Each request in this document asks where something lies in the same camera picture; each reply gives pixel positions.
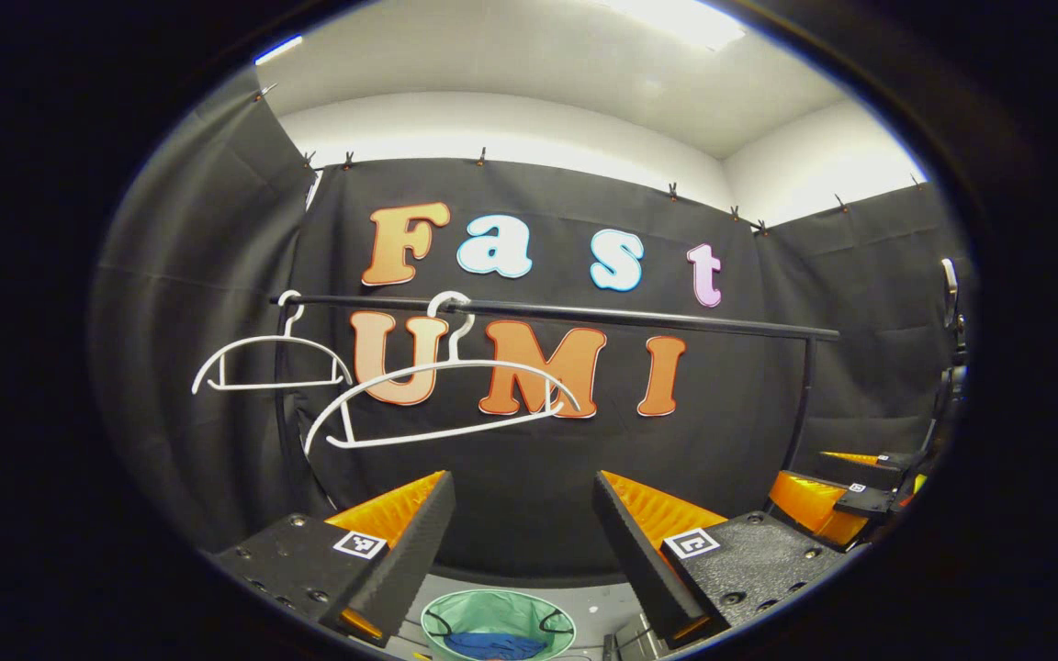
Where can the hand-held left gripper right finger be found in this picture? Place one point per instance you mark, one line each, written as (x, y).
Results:
(635, 551)

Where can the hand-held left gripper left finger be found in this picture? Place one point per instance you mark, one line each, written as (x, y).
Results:
(414, 551)

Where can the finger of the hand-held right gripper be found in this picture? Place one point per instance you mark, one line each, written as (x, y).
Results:
(887, 461)
(814, 509)

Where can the large white clothes hanger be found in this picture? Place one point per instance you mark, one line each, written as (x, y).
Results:
(446, 364)

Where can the black clothes rack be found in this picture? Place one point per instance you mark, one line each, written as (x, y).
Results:
(630, 317)

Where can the small white clothes hanger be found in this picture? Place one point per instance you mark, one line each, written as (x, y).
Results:
(258, 340)

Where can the black backdrop cloth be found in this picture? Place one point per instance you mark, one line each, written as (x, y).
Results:
(740, 431)

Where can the ceiling light panel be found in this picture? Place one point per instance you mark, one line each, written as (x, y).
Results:
(676, 18)

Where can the ceiling strip light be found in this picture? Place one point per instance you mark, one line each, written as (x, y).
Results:
(278, 49)

